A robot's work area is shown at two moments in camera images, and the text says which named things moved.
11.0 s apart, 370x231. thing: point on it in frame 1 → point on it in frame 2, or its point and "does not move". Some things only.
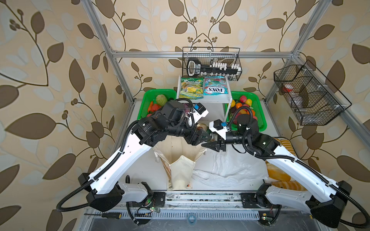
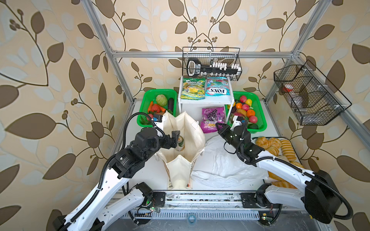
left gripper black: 195,139 → 167,144
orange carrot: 150,106 does not move
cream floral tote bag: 178,158 does not move
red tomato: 155,107 does not move
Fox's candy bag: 214,85 does not move
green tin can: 204,127 → 180,145
